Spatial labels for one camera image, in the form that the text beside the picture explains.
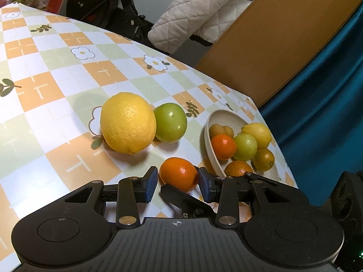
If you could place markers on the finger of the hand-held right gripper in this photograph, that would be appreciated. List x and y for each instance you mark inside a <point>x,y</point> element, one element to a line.
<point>262,180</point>
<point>187,204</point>

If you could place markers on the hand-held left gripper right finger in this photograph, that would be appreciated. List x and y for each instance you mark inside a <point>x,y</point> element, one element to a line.
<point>202,187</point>

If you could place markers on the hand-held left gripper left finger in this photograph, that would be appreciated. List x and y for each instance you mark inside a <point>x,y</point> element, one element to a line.
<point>151,185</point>

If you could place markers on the greenish yellow orange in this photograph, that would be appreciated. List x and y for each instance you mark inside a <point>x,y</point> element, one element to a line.
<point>264,160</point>

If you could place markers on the ripe orange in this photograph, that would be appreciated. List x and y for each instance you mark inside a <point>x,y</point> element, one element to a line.
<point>236,168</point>

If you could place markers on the small orange tangerine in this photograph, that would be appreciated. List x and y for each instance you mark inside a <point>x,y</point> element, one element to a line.
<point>224,146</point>
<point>177,172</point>

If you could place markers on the green lime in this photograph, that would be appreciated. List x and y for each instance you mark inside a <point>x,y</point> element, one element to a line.
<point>245,147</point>

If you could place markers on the beige round plate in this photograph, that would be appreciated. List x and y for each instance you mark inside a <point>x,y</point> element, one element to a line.
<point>211,147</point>

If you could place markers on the yellow lemon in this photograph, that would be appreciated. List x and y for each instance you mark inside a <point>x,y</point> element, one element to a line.
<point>258,134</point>
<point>127,127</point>

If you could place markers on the brown kiwi right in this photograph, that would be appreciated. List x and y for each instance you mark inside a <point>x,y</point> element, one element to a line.
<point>229,131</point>

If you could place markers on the brown kiwi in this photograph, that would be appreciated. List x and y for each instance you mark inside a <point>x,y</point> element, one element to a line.
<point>229,131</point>
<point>216,129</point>

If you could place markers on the brown kiwi left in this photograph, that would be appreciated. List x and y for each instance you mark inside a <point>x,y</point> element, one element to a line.
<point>216,129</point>

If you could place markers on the green apple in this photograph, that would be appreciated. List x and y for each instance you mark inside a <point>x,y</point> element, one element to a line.
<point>170,121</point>

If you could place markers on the teal curtain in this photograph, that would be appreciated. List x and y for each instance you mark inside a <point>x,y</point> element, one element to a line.
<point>326,119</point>

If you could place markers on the brown wooden board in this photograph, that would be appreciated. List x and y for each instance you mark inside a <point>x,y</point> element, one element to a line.
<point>269,48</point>

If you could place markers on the checked floral tablecloth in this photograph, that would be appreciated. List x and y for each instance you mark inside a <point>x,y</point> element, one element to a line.
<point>56,76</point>

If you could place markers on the white quilted blanket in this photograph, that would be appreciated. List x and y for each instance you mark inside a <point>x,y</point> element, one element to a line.
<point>198,11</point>

